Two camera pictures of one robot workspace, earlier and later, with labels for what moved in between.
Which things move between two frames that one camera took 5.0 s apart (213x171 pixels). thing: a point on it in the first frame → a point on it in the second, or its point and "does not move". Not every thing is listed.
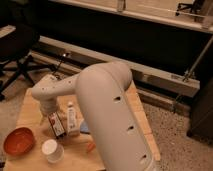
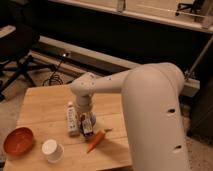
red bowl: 19,141 does not move
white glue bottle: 71,120 does not move
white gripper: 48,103 → 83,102
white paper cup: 53,151 does not move
